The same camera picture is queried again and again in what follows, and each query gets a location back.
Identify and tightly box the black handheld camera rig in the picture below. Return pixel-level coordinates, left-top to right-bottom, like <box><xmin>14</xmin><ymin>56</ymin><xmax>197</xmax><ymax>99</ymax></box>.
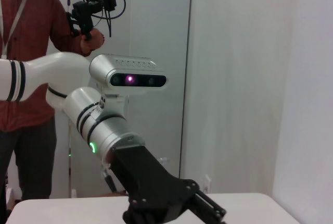
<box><xmin>65</xmin><ymin>0</ymin><xmax>127</xmax><ymax>41</ymax></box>

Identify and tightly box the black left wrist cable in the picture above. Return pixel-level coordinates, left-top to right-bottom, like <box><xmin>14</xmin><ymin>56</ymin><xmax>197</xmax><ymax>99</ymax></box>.
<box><xmin>102</xmin><ymin>165</ymin><xmax>118</xmax><ymax>194</ymax></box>

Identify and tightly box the grey neck lanyard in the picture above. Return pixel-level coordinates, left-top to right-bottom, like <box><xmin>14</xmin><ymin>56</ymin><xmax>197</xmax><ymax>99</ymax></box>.
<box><xmin>0</xmin><ymin>0</ymin><xmax>31</xmax><ymax>59</ymax></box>

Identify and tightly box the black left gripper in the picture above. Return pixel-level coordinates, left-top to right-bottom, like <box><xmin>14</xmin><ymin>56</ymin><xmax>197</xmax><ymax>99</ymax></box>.
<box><xmin>110</xmin><ymin>145</ymin><xmax>227</xmax><ymax>224</ymax></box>

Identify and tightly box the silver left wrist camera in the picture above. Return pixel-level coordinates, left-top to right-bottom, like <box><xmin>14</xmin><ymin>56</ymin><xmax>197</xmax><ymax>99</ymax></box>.
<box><xmin>89</xmin><ymin>54</ymin><xmax>171</xmax><ymax>117</ymax></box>

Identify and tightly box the person's bare hand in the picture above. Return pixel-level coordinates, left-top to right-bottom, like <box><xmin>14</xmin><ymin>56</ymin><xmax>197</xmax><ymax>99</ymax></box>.
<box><xmin>80</xmin><ymin>27</ymin><xmax>106</xmax><ymax>57</ymax></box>

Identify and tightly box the white wall socket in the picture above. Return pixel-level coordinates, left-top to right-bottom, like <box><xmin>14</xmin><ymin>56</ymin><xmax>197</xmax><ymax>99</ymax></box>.
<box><xmin>204</xmin><ymin>174</ymin><xmax>213</xmax><ymax>194</ymax></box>

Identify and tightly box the person in red shirt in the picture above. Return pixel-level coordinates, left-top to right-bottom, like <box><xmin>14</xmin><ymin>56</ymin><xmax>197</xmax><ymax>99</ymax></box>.
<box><xmin>0</xmin><ymin>0</ymin><xmax>105</xmax><ymax>201</ymax></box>

